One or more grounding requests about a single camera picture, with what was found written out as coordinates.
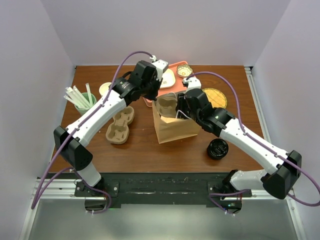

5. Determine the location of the cardboard cup carrier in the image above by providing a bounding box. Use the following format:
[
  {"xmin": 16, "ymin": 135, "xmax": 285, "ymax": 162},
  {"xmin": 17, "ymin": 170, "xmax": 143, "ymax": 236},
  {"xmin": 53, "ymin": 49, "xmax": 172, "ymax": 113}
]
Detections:
[
  {"xmin": 105, "ymin": 106, "xmax": 135, "ymax": 145},
  {"xmin": 155, "ymin": 96, "xmax": 177, "ymax": 118}
]

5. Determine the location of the brown paper bag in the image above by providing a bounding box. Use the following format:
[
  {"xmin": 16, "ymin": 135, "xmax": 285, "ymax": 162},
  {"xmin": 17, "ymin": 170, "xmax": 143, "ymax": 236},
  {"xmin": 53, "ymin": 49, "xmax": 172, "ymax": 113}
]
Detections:
[{"xmin": 152, "ymin": 93, "xmax": 200, "ymax": 144}]

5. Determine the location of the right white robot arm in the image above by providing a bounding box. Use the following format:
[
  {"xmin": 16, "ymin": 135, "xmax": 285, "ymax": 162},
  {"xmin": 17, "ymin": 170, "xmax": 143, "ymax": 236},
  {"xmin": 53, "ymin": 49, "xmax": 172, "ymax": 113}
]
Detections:
[{"xmin": 178, "ymin": 88, "xmax": 302, "ymax": 200}]

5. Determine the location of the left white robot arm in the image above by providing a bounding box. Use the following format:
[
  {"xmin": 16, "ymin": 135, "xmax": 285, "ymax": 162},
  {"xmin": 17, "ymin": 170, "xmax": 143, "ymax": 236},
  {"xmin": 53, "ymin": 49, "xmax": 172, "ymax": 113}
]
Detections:
[{"xmin": 53, "ymin": 60, "xmax": 168, "ymax": 196}]

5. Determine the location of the cream square plate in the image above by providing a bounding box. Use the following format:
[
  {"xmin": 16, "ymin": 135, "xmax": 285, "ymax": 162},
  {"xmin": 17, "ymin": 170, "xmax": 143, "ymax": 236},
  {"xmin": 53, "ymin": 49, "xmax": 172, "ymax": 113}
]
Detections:
[{"xmin": 160, "ymin": 69, "xmax": 176, "ymax": 90}]

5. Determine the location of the pink serving tray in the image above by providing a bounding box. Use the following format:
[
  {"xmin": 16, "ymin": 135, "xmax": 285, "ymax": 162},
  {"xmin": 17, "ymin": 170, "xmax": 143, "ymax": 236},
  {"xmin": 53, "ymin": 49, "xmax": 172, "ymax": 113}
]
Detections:
[{"xmin": 157, "ymin": 61, "xmax": 188, "ymax": 97}]

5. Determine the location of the round woven yellow coaster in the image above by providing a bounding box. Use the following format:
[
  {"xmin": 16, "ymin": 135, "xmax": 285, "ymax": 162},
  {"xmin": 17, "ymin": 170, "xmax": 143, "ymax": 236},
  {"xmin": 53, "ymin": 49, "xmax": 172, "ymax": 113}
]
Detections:
[{"xmin": 202, "ymin": 88, "xmax": 228, "ymax": 109}]

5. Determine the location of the small floral bowl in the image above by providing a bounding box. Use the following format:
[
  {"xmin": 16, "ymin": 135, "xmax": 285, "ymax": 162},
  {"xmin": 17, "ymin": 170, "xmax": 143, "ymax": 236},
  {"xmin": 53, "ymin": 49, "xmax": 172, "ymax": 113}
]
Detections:
[{"xmin": 176, "ymin": 64, "xmax": 193, "ymax": 78}]

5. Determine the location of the stack of paper cups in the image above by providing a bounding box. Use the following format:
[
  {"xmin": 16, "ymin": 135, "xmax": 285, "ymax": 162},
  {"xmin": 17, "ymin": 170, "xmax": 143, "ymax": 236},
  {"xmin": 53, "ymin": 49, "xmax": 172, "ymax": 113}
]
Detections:
[{"xmin": 98, "ymin": 82, "xmax": 112, "ymax": 97}]

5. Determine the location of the stack of black lids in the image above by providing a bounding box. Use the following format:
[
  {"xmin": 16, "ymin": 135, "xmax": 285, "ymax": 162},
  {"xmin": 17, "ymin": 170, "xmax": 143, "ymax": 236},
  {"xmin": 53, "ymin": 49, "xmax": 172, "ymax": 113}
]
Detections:
[{"xmin": 206, "ymin": 138, "xmax": 229, "ymax": 160}]

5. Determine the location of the green straw holder cup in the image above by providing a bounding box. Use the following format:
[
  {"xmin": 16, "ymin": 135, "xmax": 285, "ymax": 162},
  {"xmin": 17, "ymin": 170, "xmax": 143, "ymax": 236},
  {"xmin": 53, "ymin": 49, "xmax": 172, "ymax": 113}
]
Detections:
[{"xmin": 74, "ymin": 92, "xmax": 97, "ymax": 116}]

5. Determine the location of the wrapped white straw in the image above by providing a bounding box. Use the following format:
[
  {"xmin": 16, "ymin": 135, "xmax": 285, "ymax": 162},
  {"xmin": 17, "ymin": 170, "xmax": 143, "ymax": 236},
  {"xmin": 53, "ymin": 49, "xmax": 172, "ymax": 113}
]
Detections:
[
  {"xmin": 72, "ymin": 85, "xmax": 91, "ymax": 109},
  {"xmin": 65, "ymin": 87, "xmax": 83, "ymax": 105},
  {"xmin": 63, "ymin": 95, "xmax": 84, "ymax": 109}
]

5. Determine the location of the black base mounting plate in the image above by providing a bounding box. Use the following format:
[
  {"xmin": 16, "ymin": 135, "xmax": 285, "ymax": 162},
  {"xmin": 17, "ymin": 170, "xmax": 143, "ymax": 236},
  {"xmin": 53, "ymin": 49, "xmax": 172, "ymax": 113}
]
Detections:
[{"xmin": 74, "ymin": 172, "xmax": 251, "ymax": 209}]

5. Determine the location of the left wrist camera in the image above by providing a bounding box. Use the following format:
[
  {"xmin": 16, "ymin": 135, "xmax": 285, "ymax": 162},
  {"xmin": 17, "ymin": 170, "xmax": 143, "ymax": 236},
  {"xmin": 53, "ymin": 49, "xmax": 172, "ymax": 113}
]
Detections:
[{"xmin": 149, "ymin": 55, "xmax": 169, "ymax": 82}]

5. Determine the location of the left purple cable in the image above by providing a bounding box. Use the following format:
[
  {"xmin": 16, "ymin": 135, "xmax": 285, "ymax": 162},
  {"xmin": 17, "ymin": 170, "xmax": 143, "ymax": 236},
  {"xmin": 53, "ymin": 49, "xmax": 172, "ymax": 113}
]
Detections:
[{"xmin": 31, "ymin": 51, "xmax": 156, "ymax": 215}]

